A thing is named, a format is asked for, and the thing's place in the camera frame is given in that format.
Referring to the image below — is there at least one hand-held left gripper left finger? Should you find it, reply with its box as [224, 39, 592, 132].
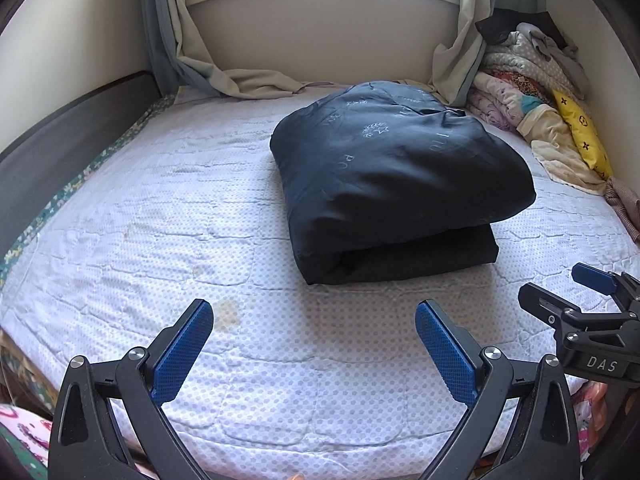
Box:
[48, 298, 216, 480]

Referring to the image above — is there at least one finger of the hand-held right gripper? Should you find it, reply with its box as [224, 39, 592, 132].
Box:
[571, 261, 640, 314]
[517, 281, 577, 332]

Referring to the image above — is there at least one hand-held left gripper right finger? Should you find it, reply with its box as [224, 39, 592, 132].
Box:
[415, 299, 583, 480]

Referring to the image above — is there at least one black padded jacket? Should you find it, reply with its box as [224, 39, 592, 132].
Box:
[270, 80, 537, 286]

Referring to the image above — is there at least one brown striped cloth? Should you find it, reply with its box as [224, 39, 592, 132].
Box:
[602, 177, 640, 246]

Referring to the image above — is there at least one bed with white quilted cover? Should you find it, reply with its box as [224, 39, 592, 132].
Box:
[0, 77, 640, 480]

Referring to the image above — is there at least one cream cloth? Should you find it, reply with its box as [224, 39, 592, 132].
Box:
[515, 105, 608, 196]

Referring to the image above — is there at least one yellow printed pillow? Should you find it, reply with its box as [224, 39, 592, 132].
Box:
[552, 90, 613, 181]

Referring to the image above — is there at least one pale lilac floral quilt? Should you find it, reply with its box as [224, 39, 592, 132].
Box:
[465, 72, 531, 133]

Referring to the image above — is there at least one colourful floral quilt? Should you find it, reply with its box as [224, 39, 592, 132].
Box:
[487, 70, 540, 96]

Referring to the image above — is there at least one dark bed headboard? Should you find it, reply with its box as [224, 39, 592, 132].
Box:
[0, 71, 166, 256]

